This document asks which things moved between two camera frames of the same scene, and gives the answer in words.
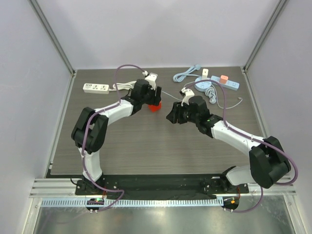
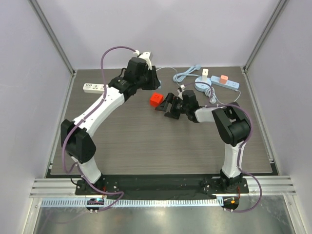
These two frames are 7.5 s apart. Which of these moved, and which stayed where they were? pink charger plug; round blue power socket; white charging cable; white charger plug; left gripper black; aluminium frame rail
Moved: white charging cable; left gripper black
Stayed: aluminium frame rail; white charger plug; round blue power socket; pink charger plug
